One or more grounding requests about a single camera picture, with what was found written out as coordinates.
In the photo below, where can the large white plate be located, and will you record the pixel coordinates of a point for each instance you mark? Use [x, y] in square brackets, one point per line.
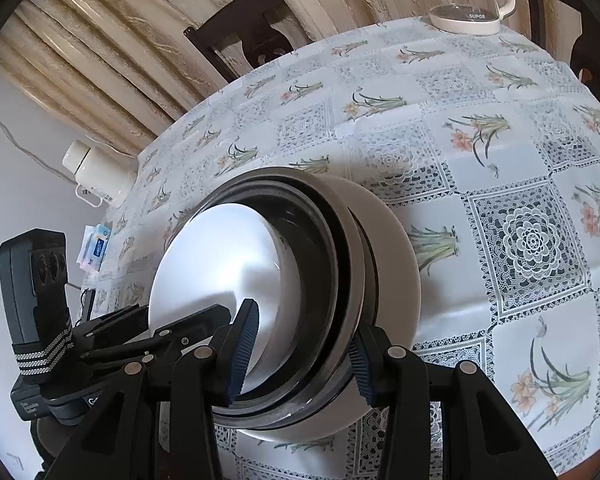
[395, 270]

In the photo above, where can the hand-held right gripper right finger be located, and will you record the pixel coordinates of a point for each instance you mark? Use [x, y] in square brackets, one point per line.
[362, 366]

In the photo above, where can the blue white tissue packet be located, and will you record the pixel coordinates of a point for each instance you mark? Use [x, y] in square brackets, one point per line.
[96, 247]

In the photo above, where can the white ceramic bowl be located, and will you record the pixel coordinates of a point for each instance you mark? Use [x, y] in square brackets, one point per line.
[205, 270]

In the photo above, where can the dark wooden chair back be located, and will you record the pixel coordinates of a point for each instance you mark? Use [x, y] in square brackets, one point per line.
[240, 30]

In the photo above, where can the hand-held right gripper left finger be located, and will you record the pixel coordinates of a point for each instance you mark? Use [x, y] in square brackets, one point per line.
[242, 355]

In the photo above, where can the floral lace-print tablecloth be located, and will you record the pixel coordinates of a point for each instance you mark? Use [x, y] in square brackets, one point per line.
[480, 160]

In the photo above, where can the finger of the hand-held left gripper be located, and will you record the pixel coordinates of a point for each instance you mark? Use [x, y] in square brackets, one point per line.
[115, 325]
[190, 327]

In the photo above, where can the beige patterned curtain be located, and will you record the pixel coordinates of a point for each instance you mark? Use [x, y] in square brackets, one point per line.
[130, 60]

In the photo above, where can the white thermos jug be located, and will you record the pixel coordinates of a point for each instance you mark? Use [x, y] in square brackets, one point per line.
[100, 170]

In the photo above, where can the dark wooden chair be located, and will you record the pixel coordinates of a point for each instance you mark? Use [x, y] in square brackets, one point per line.
[577, 35]
[240, 30]

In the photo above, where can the small black object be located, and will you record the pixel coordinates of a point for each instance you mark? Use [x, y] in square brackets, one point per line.
[88, 305]

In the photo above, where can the deep steel bowl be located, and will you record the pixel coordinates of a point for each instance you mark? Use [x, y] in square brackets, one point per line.
[352, 270]

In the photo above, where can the shallow steel bowl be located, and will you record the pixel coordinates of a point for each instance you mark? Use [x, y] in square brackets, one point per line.
[305, 260]

